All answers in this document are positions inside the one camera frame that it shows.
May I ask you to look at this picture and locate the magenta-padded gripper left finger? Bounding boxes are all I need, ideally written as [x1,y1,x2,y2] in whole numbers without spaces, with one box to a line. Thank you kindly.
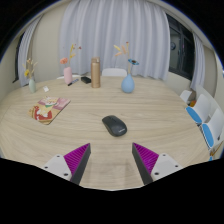
[42,142,92,186]

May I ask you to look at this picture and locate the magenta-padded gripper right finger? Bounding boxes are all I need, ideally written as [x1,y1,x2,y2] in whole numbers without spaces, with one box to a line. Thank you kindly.
[131,142,184,186]

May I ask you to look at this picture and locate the black computer mouse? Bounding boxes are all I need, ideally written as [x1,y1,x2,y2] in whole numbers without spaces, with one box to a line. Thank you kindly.
[101,115,128,138]

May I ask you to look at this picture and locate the white and blue chairs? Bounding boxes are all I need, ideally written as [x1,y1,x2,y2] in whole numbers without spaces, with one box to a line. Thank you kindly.
[179,84,224,161]

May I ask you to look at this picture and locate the green vase with flowers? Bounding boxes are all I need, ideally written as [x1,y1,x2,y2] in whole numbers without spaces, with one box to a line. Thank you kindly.
[23,58,38,94]

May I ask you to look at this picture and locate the dark marker pen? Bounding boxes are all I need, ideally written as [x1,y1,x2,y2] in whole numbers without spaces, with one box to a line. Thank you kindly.
[67,78,80,87]

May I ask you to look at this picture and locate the white chair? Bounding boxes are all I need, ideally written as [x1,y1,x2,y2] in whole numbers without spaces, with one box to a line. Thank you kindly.
[56,73,83,80]
[101,67,128,78]

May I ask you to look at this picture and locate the blue vase with flowers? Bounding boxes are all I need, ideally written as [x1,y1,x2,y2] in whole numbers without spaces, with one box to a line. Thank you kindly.
[113,41,140,94]

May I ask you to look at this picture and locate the pink vase with flowers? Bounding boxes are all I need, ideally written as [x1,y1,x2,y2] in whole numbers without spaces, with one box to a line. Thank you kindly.
[59,43,83,86]

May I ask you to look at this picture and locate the bronze drink bottle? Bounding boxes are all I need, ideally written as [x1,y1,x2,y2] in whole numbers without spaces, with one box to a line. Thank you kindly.
[90,56,102,89]

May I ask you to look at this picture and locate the narrow white curtain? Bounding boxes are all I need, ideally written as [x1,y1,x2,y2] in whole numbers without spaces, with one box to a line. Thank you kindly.
[17,14,44,88]
[191,32,206,92]

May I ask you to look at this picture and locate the dark framed window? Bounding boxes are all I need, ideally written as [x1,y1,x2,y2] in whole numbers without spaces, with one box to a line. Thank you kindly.
[12,33,25,84]
[165,13,195,81]

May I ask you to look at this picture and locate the wide white curtain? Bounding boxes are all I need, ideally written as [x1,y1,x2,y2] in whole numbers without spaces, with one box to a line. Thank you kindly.
[59,0,172,81]

